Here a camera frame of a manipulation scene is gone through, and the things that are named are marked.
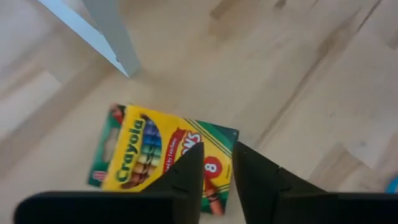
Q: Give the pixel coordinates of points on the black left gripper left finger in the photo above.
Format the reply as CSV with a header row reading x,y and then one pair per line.
x,y
124,208

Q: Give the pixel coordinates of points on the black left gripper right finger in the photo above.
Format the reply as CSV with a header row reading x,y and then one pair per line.
x,y
295,208

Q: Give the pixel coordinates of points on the Crayola crayon box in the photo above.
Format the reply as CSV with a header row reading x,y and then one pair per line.
x,y
140,146

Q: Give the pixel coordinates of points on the white metal shelf riser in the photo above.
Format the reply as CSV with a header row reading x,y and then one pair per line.
x,y
109,31

